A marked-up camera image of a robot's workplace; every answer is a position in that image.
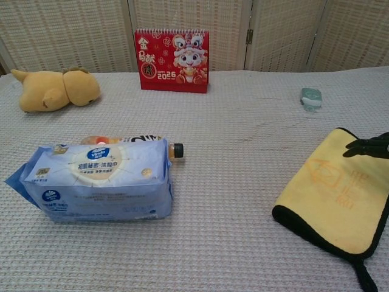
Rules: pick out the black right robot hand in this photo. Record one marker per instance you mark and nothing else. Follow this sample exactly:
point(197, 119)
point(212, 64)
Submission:
point(372, 147)

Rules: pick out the dark green yellow cloth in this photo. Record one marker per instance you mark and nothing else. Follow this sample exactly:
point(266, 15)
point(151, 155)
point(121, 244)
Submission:
point(334, 194)

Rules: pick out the small green tissue packet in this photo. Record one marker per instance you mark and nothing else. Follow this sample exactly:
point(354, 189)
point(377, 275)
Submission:
point(311, 97)

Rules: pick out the drink bottle with black cap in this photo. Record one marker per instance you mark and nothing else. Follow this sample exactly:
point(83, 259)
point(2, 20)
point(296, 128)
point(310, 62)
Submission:
point(177, 151)

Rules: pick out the pale waffle-weave table cloth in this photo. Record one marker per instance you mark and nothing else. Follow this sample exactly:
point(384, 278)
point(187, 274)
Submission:
point(194, 243)

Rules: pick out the red 2026 desk calendar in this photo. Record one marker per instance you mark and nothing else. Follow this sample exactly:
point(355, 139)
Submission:
point(174, 61)

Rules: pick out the blue facial tissue pack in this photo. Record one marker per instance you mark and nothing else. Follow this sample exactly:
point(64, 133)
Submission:
point(100, 182)

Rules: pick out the beige woven folding screen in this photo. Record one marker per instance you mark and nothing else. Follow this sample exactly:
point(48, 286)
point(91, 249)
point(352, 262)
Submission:
point(76, 33)

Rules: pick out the yellow plush bear toy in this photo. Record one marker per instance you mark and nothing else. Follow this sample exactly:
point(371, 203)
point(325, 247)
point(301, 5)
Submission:
point(54, 89)

